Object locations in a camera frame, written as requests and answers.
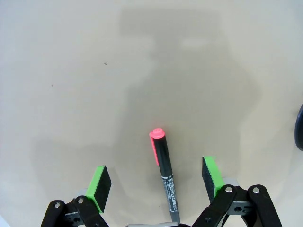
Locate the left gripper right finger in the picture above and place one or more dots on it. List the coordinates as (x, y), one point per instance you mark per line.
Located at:
(213, 179)

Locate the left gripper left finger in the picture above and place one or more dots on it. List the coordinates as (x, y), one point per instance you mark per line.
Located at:
(99, 189)

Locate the black marker with pink cap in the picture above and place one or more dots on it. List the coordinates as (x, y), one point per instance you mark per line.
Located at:
(165, 165)

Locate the black mesh pen holder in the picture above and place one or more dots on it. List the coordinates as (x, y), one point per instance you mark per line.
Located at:
(300, 127)

